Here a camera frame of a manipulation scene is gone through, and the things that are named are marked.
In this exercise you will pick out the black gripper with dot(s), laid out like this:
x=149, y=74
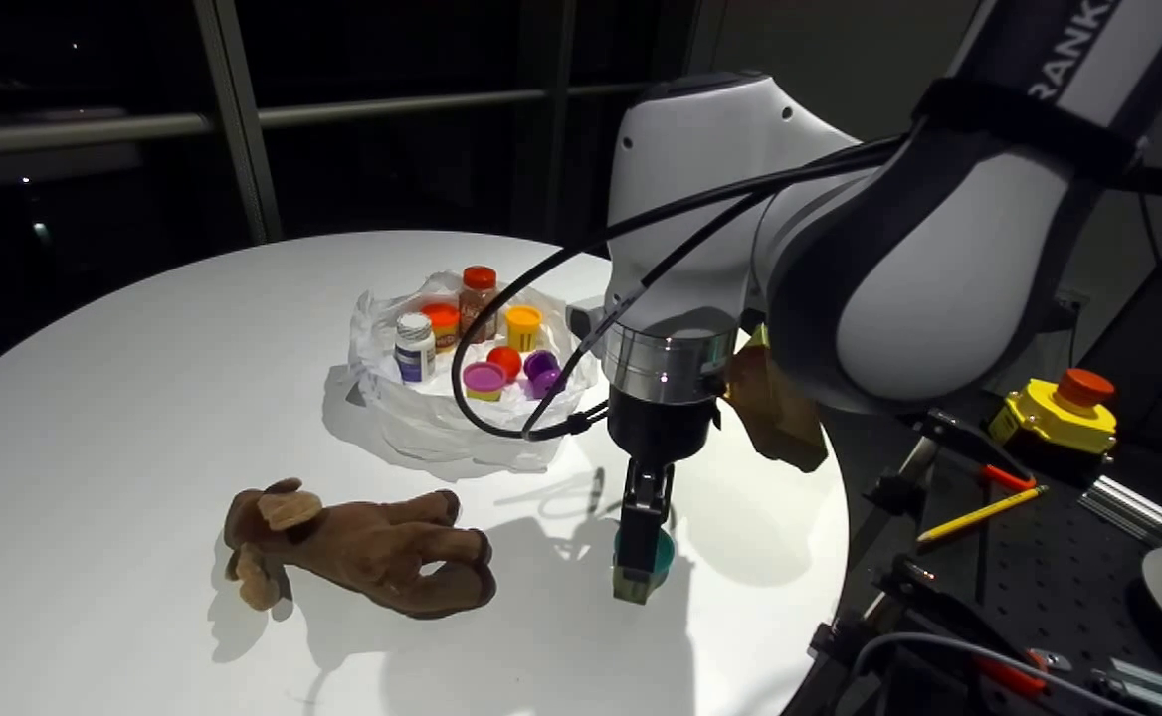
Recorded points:
x=654, y=439

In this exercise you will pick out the teal-lid dough tub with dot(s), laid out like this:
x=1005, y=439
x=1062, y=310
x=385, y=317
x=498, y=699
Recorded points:
x=668, y=552

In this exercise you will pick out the purple dough tub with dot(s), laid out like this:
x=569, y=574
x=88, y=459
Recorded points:
x=542, y=371

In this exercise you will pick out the brown plush dog toy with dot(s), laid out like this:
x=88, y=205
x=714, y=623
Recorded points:
x=398, y=553

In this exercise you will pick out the pink-lid dough tub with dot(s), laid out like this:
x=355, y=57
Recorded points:
x=485, y=380

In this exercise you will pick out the yellow-lid dough tub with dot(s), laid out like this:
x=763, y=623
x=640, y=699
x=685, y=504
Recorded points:
x=523, y=329

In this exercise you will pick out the white-lid small bottle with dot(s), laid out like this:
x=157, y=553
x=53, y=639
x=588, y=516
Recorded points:
x=413, y=346

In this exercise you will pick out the red-lid spice jar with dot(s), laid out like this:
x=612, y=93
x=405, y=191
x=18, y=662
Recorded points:
x=481, y=286

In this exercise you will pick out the red-lid small tub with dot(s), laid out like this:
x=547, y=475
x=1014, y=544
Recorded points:
x=507, y=361

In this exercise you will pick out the orange-lid dough tub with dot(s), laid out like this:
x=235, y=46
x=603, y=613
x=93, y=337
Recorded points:
x=442, y=322

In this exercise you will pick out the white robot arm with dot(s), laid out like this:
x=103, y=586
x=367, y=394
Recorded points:
x=884, y=274

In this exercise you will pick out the white plastic bag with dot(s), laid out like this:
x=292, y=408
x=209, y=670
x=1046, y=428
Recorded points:
x=418, y=424

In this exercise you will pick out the yellow pencil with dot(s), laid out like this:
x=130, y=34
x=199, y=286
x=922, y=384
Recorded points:
x=975, y=516

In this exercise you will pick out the yellow emergency stop button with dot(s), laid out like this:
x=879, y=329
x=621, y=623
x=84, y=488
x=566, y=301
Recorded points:
x=1070, y=410

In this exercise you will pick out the metal window railing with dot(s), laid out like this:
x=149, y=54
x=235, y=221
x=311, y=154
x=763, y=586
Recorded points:
x=241, y=121

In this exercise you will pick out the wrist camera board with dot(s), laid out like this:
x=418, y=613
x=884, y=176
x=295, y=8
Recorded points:
x=778, y=419

